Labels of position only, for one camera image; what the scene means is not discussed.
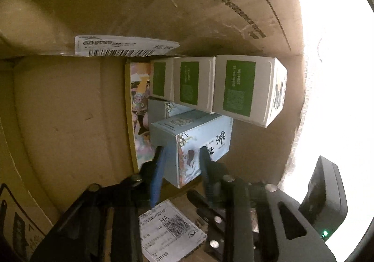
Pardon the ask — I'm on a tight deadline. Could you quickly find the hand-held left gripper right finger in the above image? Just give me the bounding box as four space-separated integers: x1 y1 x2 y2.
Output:
200 147 336 262

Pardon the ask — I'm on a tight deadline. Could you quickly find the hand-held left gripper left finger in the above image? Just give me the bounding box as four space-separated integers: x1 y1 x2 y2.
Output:
29 147 165 262

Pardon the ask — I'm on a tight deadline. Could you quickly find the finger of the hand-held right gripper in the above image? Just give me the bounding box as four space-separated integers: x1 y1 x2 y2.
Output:
187 189 234 254

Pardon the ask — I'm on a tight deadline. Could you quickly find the light blue box green label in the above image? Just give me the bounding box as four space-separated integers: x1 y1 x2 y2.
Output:
150 57 179 102
212 54 288 128
174 57 216 113
150 110 234 188
147 98 199 126

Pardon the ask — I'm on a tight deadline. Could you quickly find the brown cardboard box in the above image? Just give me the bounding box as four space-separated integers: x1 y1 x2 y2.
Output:
0 0 310 262

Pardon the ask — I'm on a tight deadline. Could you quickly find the white barcode label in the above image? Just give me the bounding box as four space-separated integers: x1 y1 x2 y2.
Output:
139 199 207 262

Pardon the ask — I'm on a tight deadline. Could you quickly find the colourful cartoon-print flat box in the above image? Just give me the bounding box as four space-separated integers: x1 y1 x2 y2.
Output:
125 61 155 173

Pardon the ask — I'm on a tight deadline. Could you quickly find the white shipping label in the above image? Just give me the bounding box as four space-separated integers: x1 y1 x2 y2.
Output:
74 35 180 57

